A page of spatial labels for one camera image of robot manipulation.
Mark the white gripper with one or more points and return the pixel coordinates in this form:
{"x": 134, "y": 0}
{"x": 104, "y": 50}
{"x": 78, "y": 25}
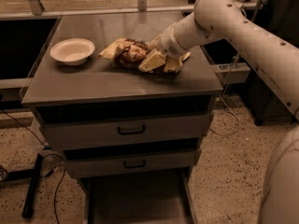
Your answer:
{"x": 165, "y": 46}

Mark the brown yellow chip bag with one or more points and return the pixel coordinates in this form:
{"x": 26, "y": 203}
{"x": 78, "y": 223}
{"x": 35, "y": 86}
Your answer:
{"x": 130, "y": 53}

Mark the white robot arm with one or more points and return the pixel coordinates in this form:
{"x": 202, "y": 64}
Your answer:
{"x": 277, "y": 63}

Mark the grey drawer cabinet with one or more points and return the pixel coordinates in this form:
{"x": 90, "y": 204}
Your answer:
{"x": 98, "y": 90}

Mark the top grey drawer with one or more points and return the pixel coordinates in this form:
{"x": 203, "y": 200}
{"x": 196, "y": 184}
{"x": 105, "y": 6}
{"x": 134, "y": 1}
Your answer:
{"x": 107, "y": 133}

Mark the middle grey drawer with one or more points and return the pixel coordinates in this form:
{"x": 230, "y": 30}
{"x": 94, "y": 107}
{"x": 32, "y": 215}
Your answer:
{"x": 118, "y": 165}

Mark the bottom open grey drawer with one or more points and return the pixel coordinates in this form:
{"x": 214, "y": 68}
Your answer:
{"x": 155, "y": 197}

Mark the white paper bowl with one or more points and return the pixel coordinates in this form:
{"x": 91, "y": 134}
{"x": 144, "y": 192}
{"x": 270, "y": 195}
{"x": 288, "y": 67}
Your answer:
{"x": 72, "y": 52}

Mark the dark cabinet at right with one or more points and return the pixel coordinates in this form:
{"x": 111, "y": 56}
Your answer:
{"x": 280, "y": 17}

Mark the black floor stand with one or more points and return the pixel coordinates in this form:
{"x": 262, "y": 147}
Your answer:
{"x": 31, "y": 174}

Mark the grey bracket box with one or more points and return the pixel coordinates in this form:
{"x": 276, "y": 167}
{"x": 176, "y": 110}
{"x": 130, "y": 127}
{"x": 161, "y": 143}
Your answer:
{"x": 228, "y": 74}

